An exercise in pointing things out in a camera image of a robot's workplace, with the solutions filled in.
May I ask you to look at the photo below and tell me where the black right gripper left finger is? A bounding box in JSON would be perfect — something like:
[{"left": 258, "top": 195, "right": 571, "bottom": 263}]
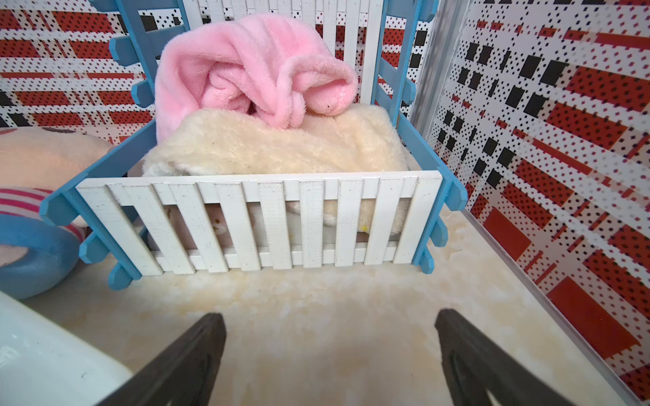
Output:
[{"left": 99, "top": 313, "right": 227, "bottom": 405}]

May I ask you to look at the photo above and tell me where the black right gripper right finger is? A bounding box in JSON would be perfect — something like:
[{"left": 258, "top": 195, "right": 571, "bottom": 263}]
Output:
[{"left": 435, "top": 309, "right": 571, "bottom": 405}]

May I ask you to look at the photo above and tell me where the white plastic storage box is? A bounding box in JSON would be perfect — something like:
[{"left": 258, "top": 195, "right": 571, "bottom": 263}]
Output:
[{"left": 1, "top": 294, "right": 133, "bottom": 405}]

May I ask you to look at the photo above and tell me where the plush doll pink head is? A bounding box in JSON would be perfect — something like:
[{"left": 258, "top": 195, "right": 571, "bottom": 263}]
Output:
[{"left": 1, "top": 127, "right": 112, "bottom": 299}]

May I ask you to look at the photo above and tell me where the blue white toy crib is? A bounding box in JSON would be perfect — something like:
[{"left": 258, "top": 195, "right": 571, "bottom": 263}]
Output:
[{"left": 40, "top": 1, "right": 468, "bottom": 290}]

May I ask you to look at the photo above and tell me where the cream fluffy blanket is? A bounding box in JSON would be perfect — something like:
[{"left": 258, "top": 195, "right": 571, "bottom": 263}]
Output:
[{"left": 142, "top": 104, "right": 408, "bottom": 177}]

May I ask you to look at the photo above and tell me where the pink fleece blanket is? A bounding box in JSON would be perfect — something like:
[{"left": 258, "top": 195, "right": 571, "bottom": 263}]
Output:
[{"left": 155, "top": 13, "right": 359, "bottom": 142}]

